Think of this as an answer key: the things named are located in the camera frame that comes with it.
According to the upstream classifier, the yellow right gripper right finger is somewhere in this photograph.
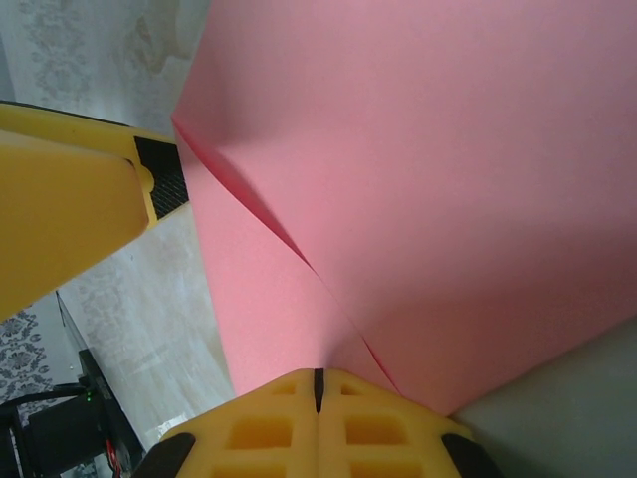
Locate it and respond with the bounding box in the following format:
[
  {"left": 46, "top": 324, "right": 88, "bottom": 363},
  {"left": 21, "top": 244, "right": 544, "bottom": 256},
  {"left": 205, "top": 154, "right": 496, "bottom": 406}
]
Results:
[{"left": 318, "top": 367, "right": 504, "bottom": 478}]

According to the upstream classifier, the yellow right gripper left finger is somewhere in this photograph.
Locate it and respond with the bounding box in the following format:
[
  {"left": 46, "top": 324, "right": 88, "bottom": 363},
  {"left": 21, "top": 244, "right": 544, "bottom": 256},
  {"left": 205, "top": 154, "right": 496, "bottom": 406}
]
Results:
[{"left": 131, "top": 367, "right": 319, "bottom": 478}]

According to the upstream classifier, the pink cloth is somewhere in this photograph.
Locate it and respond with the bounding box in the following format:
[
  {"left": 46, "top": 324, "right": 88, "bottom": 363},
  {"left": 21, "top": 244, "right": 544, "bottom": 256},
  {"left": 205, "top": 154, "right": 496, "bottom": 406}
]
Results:
[{"left": 170, "top": 0, "right": 637, "bottom": 418}]

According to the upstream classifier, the red left arm wire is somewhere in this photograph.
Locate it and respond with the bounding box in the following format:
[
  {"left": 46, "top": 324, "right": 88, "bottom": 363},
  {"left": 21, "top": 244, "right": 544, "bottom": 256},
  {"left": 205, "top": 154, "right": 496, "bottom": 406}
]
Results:
[{"left": 103, "top": 433, "right": 123, "bottom": 469}]

